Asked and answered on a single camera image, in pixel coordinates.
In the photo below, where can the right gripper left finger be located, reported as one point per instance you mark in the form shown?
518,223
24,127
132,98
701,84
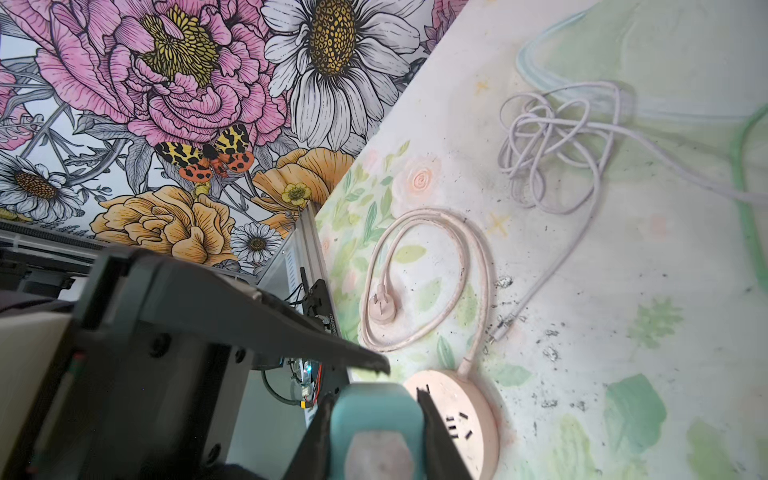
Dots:
311,460

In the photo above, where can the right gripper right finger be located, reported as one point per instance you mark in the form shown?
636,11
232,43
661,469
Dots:
442,459

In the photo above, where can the round pink power socket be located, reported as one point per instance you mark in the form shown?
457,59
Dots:
467,416

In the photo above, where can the teal charger plug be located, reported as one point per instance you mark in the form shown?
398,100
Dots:
376,432

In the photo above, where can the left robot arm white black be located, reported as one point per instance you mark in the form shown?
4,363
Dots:
143,375

